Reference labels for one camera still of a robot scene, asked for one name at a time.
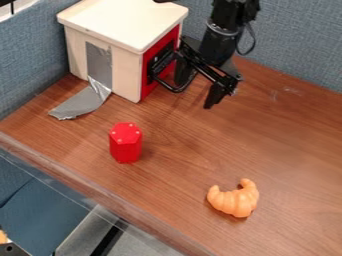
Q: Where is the red hexagonal block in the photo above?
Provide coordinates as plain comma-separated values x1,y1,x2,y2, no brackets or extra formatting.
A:
108,121,145,165

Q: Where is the grey tape strip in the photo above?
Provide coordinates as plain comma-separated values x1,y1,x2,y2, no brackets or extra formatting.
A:
46,41,114,121

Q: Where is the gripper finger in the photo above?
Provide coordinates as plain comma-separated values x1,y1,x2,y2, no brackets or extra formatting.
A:
203,82,230,110
172,54,200,88

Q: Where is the drawer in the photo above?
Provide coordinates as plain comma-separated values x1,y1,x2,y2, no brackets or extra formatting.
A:
138,23,198,102

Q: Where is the cabinet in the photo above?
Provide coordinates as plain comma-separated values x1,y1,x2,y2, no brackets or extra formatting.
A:
56,0,190,104

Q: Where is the orange toy croissant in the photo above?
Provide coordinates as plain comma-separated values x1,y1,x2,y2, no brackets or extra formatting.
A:
205,178,261,219

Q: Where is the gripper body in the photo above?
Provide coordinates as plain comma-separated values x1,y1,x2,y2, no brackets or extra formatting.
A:
177,35,245,97

